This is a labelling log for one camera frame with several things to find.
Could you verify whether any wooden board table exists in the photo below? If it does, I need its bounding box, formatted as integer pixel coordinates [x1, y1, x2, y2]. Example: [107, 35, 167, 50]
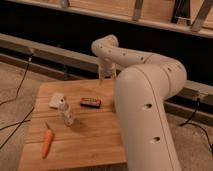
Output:
[18, 79, 125, 171]

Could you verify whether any black cable lower left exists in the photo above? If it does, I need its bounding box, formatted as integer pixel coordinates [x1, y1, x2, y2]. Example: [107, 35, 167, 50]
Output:
[0, 105, 36, 150]

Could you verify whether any orange carrot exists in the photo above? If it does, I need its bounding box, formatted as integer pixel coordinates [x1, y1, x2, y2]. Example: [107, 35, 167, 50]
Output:
[42, 125, 54, 159]

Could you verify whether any black cable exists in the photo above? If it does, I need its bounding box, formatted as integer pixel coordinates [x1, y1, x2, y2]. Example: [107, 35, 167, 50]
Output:
[177, 96, 213, 155]
[0, 105, 36, 150]
[0, 49, 35, 107]

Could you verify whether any clear plastic bottle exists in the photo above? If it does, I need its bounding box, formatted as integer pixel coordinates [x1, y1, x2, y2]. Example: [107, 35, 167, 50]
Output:
[58, 99, 74, 126]

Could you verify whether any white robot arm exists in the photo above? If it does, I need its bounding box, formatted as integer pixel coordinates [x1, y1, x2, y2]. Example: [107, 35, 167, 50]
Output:
[91, 35, 187, 171]

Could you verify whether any black red rectangular box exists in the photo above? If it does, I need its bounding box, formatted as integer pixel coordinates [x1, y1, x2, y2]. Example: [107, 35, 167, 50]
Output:
[80, 98, 101, 108]

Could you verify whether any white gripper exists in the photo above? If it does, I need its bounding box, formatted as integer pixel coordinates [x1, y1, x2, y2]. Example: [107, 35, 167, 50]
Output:
[98, 58, 116, 85]

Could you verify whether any black cable right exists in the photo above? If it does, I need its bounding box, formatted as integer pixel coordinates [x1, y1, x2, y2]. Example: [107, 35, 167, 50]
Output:
[177, 96, 213, 155]

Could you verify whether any white sponge block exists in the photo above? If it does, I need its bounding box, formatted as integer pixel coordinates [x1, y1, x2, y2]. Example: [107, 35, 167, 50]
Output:
[49, 93, 64, 108]

